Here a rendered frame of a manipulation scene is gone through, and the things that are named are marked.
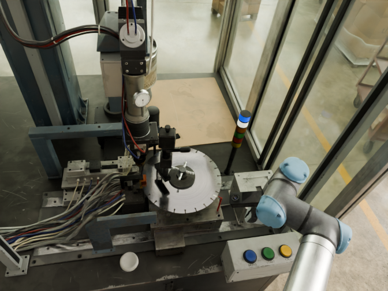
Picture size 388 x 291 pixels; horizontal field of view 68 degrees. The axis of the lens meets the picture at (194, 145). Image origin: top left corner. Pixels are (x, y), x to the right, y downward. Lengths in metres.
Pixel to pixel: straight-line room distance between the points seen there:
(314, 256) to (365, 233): 1.91
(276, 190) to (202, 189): 0.47
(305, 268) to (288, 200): 0.16
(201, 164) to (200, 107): 0.63
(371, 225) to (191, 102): 1.70
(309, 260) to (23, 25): 1.20
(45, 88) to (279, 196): 1.11
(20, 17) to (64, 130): 0.44
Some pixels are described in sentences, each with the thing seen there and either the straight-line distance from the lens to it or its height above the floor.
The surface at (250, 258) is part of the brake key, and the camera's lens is 1.13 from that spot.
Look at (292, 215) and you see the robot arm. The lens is 0.76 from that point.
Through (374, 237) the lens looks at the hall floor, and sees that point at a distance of 2.64.
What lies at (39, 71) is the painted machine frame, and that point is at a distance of 1.42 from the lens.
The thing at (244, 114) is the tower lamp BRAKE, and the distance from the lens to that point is 1.19.
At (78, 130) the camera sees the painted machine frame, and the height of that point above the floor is 1.05.
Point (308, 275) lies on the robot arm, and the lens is 0.69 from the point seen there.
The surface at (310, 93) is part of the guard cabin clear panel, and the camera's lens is 1.15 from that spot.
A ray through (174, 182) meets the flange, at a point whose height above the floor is 0.96.
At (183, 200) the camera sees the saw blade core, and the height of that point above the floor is 0.95.
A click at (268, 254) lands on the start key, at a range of 1.16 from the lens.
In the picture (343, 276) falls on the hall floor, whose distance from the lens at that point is 2.36.
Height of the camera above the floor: 1.92
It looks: 48 degrees down
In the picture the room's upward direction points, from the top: 9 degrees clockwise
